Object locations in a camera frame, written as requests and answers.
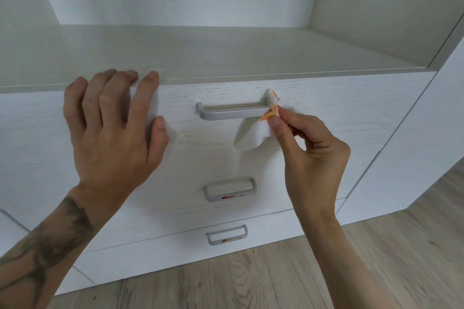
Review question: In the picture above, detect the white cabinet door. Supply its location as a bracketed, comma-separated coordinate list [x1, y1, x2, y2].
[0, 209, 96, 297]
[337, 35, 464, 226]

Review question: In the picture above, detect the person's right forearm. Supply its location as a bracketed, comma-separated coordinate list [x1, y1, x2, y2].
[295, 211, 399, 309]

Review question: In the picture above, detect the white stained wipe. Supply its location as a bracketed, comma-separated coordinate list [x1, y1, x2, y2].
[233, 87, 283, 152]

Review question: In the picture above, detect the grey drawer handle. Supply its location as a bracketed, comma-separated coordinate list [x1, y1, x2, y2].
[202, 177, 257, 203]
[205, 225, 249, 246]
[196, 100, 278, 121]

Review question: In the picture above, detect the person's left hand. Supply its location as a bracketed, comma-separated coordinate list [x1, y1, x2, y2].
[63, 69, 171, 228]

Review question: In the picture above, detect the white wooden cabinet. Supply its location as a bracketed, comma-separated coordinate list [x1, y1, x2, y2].
[0, 0, 464, 297]

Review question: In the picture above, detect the person's right hand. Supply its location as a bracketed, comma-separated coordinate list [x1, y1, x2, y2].
[267, 108, 351, 226]

